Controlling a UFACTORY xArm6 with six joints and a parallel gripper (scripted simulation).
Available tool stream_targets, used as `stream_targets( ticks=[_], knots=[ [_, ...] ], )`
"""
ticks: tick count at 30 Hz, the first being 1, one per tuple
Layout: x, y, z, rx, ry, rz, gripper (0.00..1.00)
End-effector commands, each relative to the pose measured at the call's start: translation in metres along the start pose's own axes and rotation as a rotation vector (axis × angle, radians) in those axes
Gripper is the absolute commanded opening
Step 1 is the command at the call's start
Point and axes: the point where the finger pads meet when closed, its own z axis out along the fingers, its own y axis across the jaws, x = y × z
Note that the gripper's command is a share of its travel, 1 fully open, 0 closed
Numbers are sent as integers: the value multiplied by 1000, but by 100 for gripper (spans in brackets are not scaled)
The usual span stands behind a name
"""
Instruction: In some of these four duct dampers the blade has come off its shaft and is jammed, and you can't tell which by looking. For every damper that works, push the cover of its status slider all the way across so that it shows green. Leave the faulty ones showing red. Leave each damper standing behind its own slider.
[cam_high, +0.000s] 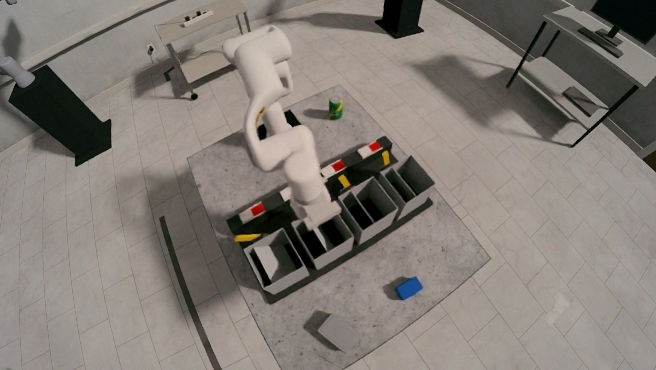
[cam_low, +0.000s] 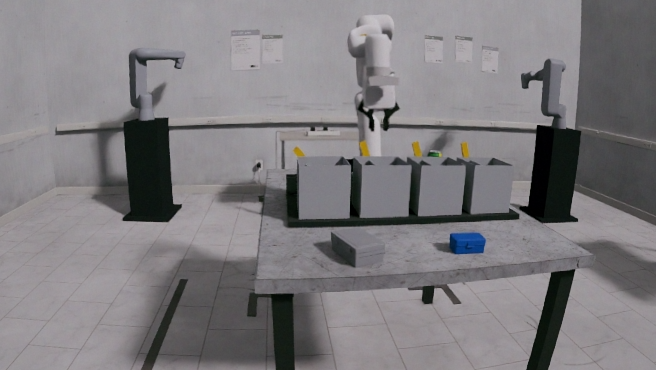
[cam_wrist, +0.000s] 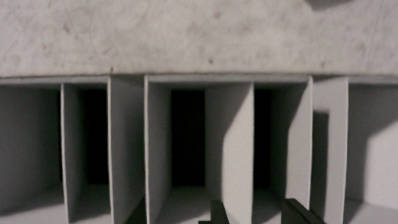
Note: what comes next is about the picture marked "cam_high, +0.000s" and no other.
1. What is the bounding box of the blue plastic box with latch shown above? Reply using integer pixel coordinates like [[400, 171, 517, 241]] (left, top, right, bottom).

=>
[[395, 276, 423, 301]]

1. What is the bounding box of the green drink can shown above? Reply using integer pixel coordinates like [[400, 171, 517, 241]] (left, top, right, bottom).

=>
[[329, 95, 343, 120]]

